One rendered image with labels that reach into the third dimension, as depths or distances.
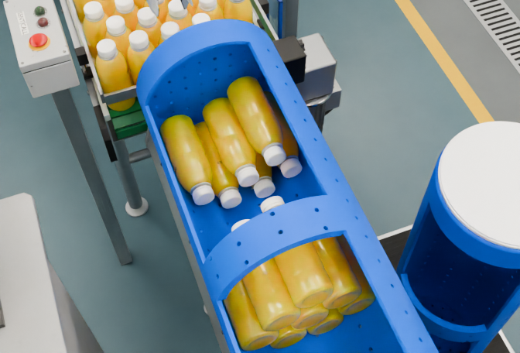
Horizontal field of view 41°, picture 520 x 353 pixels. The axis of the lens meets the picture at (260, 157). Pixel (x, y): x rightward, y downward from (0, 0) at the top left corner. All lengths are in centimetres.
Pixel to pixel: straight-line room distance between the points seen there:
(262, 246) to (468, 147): 53
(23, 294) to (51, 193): 149
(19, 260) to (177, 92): 45
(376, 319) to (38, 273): 55
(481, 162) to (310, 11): 180
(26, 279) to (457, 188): 76
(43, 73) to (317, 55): 65
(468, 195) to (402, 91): 151
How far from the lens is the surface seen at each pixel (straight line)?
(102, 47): 146
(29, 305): 110
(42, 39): 146
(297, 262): 105
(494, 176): 135
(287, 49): 152
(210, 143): 133
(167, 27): 147
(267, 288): 108
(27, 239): 115
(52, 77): 148
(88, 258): 242
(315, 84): 173
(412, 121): 271
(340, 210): 105
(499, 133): 141
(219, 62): 134
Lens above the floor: 212
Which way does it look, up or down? 56 degrees down
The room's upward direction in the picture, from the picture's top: 1 degrees counter-clockwise
